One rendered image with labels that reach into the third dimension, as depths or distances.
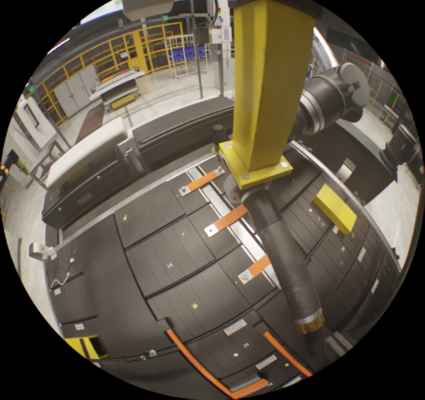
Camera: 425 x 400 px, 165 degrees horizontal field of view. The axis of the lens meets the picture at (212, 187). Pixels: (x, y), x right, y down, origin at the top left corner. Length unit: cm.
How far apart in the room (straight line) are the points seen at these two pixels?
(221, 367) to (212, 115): 74
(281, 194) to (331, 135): 114
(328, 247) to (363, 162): 113
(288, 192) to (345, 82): 34
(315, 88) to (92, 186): 64
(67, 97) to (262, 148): 930
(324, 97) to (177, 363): 63
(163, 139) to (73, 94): 885
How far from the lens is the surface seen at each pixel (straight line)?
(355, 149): 148
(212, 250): 37
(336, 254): 48
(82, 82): 911
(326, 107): 31
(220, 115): 56
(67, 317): 67
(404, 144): 146
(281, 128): 16
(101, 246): 49
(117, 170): 51
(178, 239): 38
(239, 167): 19
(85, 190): 56
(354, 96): 38
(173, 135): 49
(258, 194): 23
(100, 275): 48
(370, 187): 160
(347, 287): 51
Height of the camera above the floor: 136
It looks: 56 degrees down
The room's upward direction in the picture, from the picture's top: 6 degrees counter-clockwise
